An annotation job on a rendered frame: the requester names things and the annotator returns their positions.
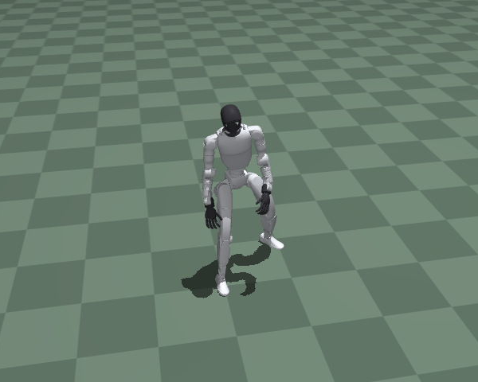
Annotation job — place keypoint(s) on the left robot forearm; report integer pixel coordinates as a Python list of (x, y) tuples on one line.
[(267, 175)]

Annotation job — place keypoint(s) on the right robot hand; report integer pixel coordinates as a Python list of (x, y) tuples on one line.
[(211, 215)]

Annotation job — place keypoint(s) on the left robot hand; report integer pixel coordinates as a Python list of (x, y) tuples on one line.
[(265, 200)]

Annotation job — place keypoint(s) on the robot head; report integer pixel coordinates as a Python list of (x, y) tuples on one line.
[(230, 115)]

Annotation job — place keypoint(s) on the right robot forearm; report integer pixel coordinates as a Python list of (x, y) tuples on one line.
[(206, 187)]

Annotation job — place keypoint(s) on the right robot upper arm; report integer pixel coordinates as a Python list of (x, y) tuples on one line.
[(210, 144)]

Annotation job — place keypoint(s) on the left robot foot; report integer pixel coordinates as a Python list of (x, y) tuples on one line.
[(272, 242)]

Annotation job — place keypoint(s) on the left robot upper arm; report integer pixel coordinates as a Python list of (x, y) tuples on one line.
[(258, 136)]

